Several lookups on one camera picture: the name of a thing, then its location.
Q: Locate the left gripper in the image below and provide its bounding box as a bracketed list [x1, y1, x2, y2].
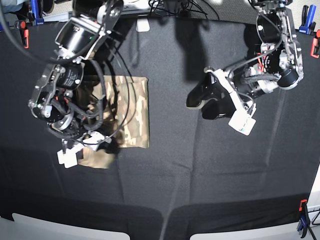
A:
[186, 66, 256, 120]

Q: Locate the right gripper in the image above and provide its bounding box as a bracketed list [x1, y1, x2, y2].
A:
[63, 131, 120, 154]

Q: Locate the camouflage t-shirt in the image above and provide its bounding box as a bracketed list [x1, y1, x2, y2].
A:
[76, 75, 150, 169]

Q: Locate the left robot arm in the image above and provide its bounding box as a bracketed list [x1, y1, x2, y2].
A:
[186, 0, 304, 120]

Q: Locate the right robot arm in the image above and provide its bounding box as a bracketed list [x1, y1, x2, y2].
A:
[28, 0, 124, 151]

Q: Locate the black table cloth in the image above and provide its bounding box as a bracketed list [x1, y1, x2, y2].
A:
[0, 18, 320, 240]

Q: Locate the orange clamp top right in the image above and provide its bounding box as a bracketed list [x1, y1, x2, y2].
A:
[310, 29, 320, 59]

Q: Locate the orange clamp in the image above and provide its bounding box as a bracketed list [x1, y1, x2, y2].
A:
[14, 20, 29, 49]
[310, 29, 320, 59]

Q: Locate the blue clamp top right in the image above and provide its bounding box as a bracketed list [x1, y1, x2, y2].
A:
[298, 4, 317, 35]

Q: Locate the blue clamp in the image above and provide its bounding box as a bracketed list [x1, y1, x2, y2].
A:
[298, 4, 317, 35]
[30, 0, 45, 26]
[297, 199, 311, 239]

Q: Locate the orange clamp top left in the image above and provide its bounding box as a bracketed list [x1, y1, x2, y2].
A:
[14, 20, 29, 49]

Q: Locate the blue clamp bottom right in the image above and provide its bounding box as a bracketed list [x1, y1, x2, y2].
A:
[297, 199, 311, 239]

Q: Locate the blue clamp top left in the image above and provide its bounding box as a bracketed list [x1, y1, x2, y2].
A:
[30, 0, 45, 26]

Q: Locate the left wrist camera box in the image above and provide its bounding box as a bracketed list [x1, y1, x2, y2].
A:
[228, 110, 256, 136]

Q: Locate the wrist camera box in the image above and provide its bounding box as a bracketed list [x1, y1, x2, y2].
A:
[228, 110, 256, 136]
[57, 149, 78, 169]

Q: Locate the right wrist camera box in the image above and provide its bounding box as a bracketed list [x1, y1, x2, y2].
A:
[57, 149, 78, 169]

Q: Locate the black cable bundle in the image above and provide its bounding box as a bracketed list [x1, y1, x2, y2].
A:
[147, 0, 208, 19]

